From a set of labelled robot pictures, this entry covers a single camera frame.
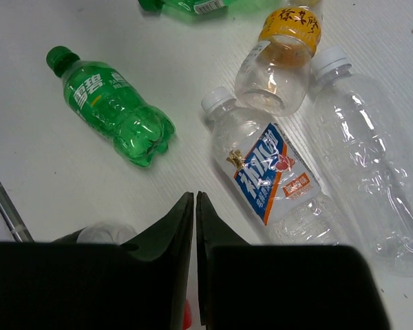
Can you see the clear unlabelled plastic bottle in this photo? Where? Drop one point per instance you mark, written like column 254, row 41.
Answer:
column 367, row 158

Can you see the green Sprite bottle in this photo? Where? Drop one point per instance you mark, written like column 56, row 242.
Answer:
column 103, row 98
column 203, row 11

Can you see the blue orange label bottle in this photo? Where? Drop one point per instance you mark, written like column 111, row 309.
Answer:
column 269, row 174

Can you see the orange label clear bottle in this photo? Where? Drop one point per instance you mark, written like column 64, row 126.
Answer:
column 275, row 75

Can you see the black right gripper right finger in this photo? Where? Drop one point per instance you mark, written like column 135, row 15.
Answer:
column 243, row 286

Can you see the black label water bottle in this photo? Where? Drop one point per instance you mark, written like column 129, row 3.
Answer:
column 101, row 233

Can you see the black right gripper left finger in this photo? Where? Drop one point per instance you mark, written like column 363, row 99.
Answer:
column 140, row 284

